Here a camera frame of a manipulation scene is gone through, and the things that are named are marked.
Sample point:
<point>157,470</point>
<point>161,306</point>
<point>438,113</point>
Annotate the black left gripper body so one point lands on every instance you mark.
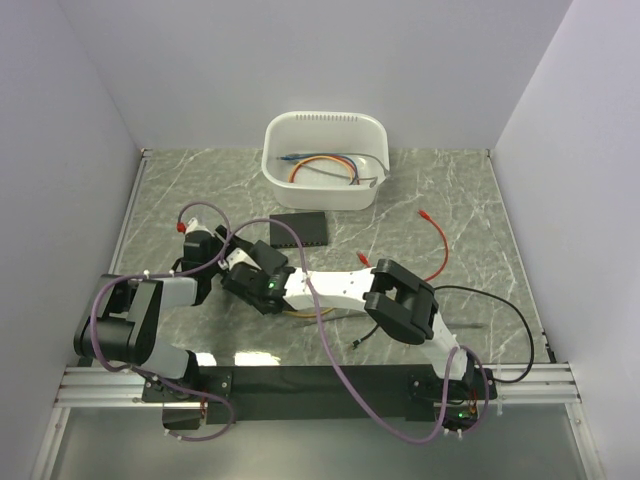
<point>233,245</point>

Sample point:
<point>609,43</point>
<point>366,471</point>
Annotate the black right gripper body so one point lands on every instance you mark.
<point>258,305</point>

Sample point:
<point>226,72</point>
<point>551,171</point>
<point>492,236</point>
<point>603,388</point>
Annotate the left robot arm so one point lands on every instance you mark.
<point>125,320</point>

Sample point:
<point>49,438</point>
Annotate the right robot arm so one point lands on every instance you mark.
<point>401,304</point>

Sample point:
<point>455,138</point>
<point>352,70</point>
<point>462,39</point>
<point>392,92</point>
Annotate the white plastic bin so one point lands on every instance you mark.
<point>334,161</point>

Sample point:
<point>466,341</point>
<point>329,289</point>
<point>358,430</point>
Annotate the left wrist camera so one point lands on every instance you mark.
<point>191,226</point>

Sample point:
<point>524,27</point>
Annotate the black network switch far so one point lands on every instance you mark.
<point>310,227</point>

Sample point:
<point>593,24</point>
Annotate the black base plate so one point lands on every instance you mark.
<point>320,392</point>

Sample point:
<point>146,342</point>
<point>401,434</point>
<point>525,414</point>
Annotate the aluminium rail frame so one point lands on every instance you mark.
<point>440,214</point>

